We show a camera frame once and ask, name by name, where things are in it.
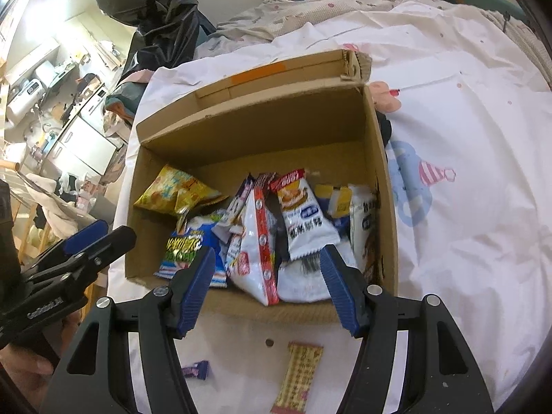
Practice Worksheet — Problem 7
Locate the blue white snack bag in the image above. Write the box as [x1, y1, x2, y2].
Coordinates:
[154, 212, 227, 288]

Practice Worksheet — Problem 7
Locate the white red snack bag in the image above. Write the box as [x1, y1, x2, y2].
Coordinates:
[228, 186, 280, 307]

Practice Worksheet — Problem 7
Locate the white biscuit packet red end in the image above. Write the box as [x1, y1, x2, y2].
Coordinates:
[270, 168, 339, 261]

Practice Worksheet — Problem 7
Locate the small purple candy wrapper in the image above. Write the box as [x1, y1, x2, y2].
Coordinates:
[181, 360, 209, 380]

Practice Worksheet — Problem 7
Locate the beige wafer bar packet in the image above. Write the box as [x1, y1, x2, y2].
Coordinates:
[270, 342, 324, 414]

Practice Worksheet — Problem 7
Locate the yellow snack bag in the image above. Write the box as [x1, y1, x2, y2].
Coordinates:
[134, 165, 226, 217]

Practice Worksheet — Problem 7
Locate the blue yellow snack packet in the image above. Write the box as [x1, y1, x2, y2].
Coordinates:
[314, 184, 352, 233]

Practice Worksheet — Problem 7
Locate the person's left hand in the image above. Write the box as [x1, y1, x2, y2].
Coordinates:
[0, 309, 83, 402]

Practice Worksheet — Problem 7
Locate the white kitchen cabinet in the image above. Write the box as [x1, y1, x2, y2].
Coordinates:
[46, 115, 117, 178]

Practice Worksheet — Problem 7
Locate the brown cardboard box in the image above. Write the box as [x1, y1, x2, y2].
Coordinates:
[124, 49, 401, 325]

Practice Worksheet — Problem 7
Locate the white bed sheet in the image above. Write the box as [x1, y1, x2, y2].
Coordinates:
[108, 0, 551, 407]

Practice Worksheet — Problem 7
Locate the floral crumpled blanket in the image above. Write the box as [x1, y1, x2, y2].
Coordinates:
[195, 0, 404, 59]

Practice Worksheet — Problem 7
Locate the black garbage bag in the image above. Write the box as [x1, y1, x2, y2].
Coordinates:
[96, 0, 215, 78]

